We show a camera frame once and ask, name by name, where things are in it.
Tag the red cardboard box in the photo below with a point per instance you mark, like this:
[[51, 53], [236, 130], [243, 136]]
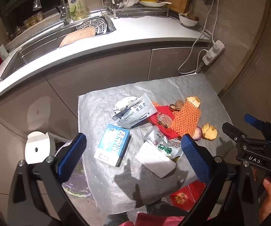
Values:
[[187, 195]]

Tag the green white snack packet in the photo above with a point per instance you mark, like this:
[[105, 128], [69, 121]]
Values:
[[163, 143]]

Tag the yellow broken biscuit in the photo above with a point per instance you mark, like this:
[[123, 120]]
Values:
[[209, 131]]

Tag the white bowl with food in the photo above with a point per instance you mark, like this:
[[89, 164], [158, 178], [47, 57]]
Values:
[[188, 21]]

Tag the torn bread piece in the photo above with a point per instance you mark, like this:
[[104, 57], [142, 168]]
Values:
[[193, 101]]

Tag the white power strip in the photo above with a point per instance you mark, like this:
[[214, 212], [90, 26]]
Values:
[[214, 51]]

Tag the pink dish cloth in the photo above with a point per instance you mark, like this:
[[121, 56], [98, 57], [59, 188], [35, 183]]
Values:
[[79, 35]]

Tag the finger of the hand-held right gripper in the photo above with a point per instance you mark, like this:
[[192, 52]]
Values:
[[233, 131], [254, 119]]

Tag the pink garment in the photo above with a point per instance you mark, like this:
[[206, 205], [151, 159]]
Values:
[[159, 220]]

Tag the white round stool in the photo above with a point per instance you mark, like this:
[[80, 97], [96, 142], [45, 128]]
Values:
[[37, 146]]

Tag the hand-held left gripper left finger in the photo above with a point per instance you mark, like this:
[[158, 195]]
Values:
[[71, 153]]

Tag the white plate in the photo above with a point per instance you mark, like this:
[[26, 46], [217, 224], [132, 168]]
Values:
[[149, 4]]

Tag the green label dish soap bottle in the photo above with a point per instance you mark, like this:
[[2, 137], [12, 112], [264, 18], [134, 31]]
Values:
[[77, 7]]

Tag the brown snail shell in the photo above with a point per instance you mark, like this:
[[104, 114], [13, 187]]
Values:
[[180, 104]]

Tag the grey dimpled table mat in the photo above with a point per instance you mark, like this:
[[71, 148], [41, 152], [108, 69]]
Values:
[[102, 181]]

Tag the blue and white box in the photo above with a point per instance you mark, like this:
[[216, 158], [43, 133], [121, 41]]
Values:
[[113, 143]]

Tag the crumpled white tissue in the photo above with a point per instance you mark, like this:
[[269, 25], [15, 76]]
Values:
[[123, 103]]

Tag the small brown chestnut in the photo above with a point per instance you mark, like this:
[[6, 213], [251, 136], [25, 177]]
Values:
[[172, 107]]

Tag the orange foam fruit net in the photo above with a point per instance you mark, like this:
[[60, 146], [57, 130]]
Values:
[[184, 120]]

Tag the round bin with purple bag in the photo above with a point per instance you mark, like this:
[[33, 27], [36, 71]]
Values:
[[76, 188]]

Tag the white foam block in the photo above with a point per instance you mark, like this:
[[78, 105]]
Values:
[[155, 161]]

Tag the chrome kitchen faucet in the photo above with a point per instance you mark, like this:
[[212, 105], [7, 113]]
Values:
[[62, 2]]

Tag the red envelope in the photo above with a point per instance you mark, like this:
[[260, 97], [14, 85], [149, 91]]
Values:
[[162, 110]]

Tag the stainless steel sink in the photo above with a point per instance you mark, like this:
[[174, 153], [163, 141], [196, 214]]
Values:
[[43, 44]]

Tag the white printed mask wrapper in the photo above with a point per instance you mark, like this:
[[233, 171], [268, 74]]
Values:
[[135, 115]]

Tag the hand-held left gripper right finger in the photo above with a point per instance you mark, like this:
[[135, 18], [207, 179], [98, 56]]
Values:
[[196, 157]]

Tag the white spoon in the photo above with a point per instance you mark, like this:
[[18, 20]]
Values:
[[166, 2]]

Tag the small white box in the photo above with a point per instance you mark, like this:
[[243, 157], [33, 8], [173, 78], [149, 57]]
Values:
[[2, 53]]

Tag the glass dish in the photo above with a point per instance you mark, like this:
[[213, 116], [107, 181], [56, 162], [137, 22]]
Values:
[[33, 18]]

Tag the small purple onion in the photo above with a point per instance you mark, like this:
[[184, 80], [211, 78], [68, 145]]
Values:
[[197, 133]]

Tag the round metal steamer rack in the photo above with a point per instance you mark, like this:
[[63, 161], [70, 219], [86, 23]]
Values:
[[97, 24]]

